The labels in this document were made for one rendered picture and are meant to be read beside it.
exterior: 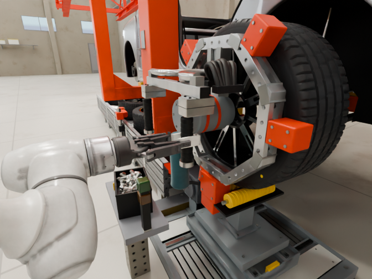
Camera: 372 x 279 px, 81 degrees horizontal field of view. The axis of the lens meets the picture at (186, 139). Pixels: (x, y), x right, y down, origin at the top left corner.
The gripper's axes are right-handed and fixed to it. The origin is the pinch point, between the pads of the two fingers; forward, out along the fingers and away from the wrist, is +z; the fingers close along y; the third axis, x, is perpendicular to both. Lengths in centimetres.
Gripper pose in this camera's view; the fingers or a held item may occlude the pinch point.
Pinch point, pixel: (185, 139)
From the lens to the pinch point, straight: 62.0
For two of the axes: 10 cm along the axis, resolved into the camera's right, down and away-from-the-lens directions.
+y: 4.7, 3.1, -8.3
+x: 0.0, -9.4, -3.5
